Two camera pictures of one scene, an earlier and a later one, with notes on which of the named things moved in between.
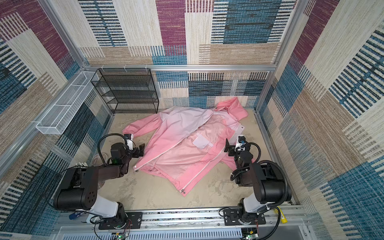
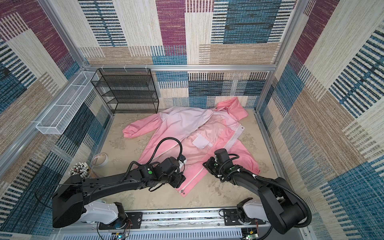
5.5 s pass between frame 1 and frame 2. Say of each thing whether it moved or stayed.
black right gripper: moved
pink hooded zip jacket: stayed
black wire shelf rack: stayed
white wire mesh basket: stayed
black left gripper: moved
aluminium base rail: stayed
